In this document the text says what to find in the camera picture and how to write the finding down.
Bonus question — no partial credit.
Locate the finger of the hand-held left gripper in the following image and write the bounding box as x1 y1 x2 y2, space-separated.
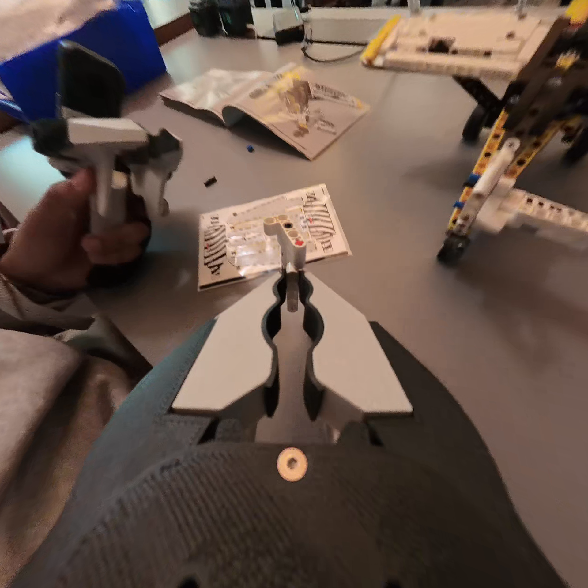
68 118 151 145
130 128 184 217

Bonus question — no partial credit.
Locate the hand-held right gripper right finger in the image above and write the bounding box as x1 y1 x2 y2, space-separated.
298 271 415 433

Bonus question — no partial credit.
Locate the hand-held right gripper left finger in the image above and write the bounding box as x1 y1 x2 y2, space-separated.
170 277 284 418

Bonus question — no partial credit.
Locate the white lego fin piece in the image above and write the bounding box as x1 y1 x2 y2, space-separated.
263 213 307 313

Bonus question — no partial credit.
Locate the white yellow lego plane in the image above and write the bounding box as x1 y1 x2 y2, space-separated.
360 0 588 268

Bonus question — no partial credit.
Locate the person's left forearm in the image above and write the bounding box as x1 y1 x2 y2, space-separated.
0 269 99 334

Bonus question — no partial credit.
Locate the lego instruction booklet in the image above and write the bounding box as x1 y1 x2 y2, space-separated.
160 63 370 161

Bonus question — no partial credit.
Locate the person's left hand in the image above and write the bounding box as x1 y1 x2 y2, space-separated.
0 168 152 296

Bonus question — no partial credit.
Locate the plain blue storage bin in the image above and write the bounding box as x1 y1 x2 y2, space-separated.
0 0 167 121

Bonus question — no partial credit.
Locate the zebra striped sticker sheet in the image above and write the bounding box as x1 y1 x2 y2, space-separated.
198 184 353 292

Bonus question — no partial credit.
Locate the black electronic device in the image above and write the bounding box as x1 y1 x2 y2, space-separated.
188 0 255 38

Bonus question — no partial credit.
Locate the person's grey clothing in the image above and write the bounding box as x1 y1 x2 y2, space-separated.
0 317 154 588

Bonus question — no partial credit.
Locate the black power adapter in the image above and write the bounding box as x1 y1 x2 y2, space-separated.
272 9 307 46

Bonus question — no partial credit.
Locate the black power cable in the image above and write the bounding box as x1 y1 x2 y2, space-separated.
301 25 368 63

